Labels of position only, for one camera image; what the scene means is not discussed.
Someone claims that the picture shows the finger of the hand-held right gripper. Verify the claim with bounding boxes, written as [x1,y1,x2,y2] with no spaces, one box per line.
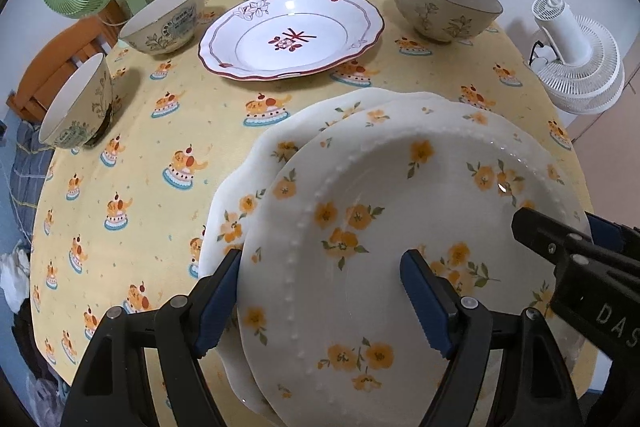
[511,206,596,268]
[586,213,640,258]

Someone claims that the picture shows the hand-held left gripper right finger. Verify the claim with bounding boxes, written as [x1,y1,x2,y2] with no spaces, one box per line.
[399,249,583,427]

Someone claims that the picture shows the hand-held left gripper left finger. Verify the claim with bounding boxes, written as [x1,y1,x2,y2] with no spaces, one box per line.
[60,248,243,427]

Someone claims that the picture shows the yellow floral scalloped plate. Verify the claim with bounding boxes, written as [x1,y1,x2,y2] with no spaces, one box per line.
[202,88,466,423]

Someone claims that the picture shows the yellow floral beaded plate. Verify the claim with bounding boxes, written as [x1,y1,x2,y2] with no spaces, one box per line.
[237,93,593,427]

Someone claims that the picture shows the large beige floral bowl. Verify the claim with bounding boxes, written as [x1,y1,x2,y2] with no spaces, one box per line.
[386,0,503,44]

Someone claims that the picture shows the white desk fan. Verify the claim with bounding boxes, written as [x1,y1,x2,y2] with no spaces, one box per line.
[529,0,626,115]

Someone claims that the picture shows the yellow printed tablecloth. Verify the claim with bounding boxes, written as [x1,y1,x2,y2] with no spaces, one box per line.
[30,0,596,427]

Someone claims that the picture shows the dark cloth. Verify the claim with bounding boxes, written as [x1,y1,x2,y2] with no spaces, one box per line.
[10,307,76,408]

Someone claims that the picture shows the white cloth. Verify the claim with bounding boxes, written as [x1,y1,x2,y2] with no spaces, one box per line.
[0,247,32,313]

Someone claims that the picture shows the blue plaid cloth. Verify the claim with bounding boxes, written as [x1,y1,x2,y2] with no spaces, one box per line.
[7,117,56,228]

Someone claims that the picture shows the beige bowl with blue print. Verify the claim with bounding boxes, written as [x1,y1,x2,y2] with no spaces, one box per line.
[118,0,207,56]
[38,53,115,150]

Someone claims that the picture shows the red-trimmed white plate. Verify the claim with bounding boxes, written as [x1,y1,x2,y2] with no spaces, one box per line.
[198,0,385,82]

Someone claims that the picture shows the wooden chair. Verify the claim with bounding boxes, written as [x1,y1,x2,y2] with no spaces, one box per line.
[7,0,126,122]

